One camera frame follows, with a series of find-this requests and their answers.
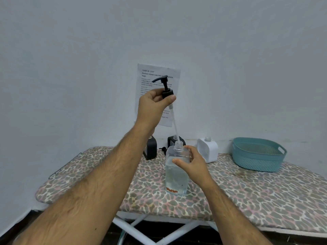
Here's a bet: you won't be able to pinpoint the person's left forearm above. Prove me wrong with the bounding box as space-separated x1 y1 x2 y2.
13 122 156 245

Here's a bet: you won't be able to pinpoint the person's right forearm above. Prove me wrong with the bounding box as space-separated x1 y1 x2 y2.
200 180 273 245

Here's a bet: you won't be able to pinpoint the white square soap dispenser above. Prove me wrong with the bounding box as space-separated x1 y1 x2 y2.
197 136 219 164

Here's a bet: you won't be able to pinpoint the metal wire iron rest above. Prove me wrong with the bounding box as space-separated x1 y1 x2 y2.
48 152 82 179

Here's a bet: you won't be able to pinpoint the black pump with long tube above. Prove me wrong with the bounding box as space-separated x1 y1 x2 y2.
152 75 181 145

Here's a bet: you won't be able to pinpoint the black square dispenser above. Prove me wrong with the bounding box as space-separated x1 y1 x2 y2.
143 135 158 161
167 135 186 148

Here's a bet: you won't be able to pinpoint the leopard print ironing board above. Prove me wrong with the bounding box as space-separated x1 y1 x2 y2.
35 146 327 234

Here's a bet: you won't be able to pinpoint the person's left hand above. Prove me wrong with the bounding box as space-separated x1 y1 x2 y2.
135 88 177 130

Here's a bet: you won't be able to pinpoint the white ironing board legs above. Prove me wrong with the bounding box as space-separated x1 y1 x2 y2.
112 214 220 245

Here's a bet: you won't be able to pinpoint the teal plastic basket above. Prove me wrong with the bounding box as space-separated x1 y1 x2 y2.
232 137 287 173

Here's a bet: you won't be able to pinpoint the person's right hand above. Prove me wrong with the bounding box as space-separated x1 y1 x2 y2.
172 145 213 189

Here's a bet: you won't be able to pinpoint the transparent bottle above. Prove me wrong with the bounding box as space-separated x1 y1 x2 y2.
165 141 192 196

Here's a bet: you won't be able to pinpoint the printed paper sheet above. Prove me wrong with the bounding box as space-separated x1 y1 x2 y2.
135 63 181 127

